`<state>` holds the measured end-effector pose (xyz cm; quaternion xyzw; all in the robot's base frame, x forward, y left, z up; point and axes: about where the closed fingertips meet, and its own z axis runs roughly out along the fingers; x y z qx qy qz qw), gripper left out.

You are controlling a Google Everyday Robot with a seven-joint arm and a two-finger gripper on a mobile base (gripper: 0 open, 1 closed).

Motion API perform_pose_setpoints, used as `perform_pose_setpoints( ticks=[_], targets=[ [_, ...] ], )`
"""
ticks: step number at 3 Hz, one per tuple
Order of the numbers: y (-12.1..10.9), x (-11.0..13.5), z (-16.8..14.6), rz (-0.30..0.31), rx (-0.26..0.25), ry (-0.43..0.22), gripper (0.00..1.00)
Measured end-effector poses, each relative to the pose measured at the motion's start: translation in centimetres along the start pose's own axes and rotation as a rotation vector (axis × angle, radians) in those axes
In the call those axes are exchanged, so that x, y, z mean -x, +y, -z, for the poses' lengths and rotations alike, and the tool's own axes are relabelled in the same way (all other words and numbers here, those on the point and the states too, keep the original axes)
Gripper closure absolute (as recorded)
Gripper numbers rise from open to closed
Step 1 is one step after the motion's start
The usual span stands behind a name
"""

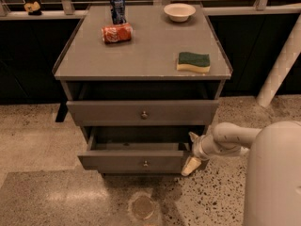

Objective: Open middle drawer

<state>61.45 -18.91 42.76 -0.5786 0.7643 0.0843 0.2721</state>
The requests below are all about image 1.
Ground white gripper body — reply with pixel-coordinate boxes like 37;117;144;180
192;135;220;160

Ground grey drawer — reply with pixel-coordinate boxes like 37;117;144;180
78;125;206;174
67;100;218;126

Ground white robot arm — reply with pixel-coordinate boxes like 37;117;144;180
182;121;301;226

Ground grey drawer cabinet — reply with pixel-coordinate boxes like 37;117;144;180
52;3;233;176

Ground grey top drawer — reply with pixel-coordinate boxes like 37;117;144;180
67;100;218;126

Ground green yellow sponge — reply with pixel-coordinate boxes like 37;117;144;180
177;52;210;73

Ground white bowl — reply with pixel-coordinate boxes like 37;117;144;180
164;3;196;23

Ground orange soda can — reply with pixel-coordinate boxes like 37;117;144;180
101;23;133;43

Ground white diagonal pipe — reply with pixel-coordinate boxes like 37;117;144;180
256;15;301;107

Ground blue soda can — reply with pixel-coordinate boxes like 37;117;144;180
110;0;126;24

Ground metal railing ledge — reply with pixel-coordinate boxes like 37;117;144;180
0;0;301;21

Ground small yellow black object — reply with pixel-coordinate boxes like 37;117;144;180
24;1;41;15

